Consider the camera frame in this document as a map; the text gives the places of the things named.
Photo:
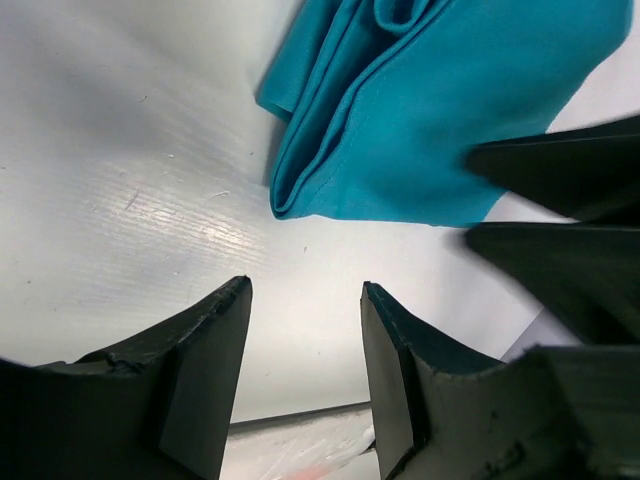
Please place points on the teal t shirt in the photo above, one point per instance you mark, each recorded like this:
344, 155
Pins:
383, 99

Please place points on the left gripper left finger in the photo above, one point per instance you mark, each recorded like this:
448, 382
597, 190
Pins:
156, 405

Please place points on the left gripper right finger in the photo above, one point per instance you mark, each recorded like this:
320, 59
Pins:
442, 410

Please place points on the silver taped panel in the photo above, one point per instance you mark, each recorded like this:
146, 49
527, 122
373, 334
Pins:
307, 445

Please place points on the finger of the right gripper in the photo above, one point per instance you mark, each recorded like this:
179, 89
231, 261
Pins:
589, 174
586, 275

